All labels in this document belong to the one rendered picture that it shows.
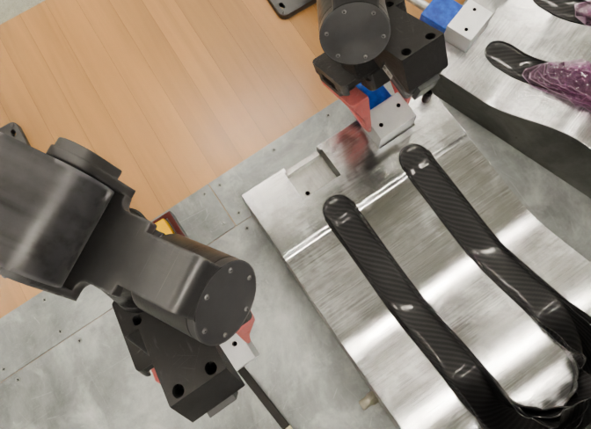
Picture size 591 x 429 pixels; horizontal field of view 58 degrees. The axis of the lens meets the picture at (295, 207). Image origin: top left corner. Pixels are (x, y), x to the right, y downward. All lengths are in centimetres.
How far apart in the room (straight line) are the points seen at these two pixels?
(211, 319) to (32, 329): 46
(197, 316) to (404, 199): 36
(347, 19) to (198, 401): 30
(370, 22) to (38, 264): 29
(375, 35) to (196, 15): 45
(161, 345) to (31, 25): 64
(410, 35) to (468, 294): 28
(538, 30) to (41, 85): 69
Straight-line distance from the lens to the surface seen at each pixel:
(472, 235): 63
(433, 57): 48
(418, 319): 60
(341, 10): 43
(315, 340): 68
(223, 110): 76
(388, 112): 62
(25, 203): 33
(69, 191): 33
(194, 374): 37
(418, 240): 61
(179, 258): 31
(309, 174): 65
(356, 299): 60
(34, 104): 86
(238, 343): 53
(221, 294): 33
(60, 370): 75
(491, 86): 73
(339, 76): 55
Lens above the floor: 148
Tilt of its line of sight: 75 degrees down
